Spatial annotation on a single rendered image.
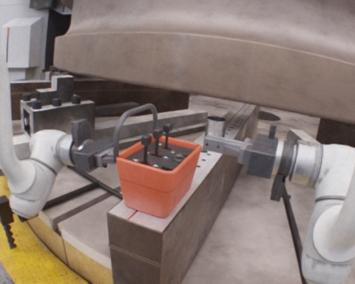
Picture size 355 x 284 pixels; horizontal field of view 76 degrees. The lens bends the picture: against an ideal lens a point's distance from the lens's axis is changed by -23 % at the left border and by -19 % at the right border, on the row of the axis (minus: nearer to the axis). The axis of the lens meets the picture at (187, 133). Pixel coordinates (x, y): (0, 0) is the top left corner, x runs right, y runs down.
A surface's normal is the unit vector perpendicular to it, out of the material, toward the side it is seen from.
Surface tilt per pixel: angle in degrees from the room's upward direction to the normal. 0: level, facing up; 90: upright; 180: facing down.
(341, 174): 54
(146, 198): 97
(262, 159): 90
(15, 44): 90
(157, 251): 90
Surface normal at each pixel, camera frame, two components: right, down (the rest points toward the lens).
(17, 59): 0.04, 0.30
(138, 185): -0.35, 0.36
